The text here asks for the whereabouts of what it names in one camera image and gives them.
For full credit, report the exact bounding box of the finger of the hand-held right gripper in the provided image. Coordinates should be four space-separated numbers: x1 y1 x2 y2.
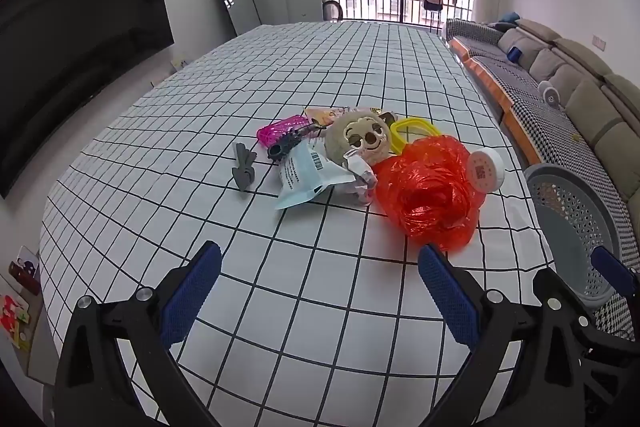
531 266 608 358
590 246 640 303

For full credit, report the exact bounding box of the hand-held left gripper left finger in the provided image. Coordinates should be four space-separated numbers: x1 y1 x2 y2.
54 241 223 427

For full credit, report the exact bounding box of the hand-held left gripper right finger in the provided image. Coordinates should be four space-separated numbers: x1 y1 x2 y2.
417 244 588 427

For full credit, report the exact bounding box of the grey perforated plastic basket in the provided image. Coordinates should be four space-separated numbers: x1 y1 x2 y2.
524 163 623 310

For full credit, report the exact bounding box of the white wrapper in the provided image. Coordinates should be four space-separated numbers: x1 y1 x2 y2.
345 152 378 206

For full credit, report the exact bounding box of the black spiky tube toy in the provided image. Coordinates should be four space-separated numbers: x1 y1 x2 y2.
267 119 328 165

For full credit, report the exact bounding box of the red plastic bag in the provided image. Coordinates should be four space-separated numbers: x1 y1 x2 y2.
372 135 483 253

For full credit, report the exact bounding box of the white round container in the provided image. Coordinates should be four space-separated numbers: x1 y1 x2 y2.
467 148 506 194

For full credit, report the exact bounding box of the grey plastic arrow piece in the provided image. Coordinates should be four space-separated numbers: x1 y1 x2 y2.
231 142 258 192

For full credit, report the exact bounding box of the pink plastic shuttlecock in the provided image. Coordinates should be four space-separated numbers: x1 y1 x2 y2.
256 114 313 148

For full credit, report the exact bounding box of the beige plush sloth head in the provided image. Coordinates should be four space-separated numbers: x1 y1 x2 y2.
324 107 398 168

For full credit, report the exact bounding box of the small white fan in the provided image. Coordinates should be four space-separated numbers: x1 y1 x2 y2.
537 80 564 108

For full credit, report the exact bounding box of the beige sofa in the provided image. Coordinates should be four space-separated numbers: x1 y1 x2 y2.
492 18 640 268

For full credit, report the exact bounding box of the pink orange snack wrapper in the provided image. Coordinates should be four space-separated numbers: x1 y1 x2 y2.
304 106 351 128

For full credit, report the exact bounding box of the black white checked tablecloth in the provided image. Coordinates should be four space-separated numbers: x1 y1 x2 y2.
37 22 556 427

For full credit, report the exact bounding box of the black flat television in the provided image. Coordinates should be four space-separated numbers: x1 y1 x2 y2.
0 0 175 200

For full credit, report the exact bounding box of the grey cabinet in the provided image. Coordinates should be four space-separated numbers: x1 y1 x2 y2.
284 0 325 25

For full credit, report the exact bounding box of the yellow plastic ring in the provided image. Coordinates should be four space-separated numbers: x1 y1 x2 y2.
389 117 443 156

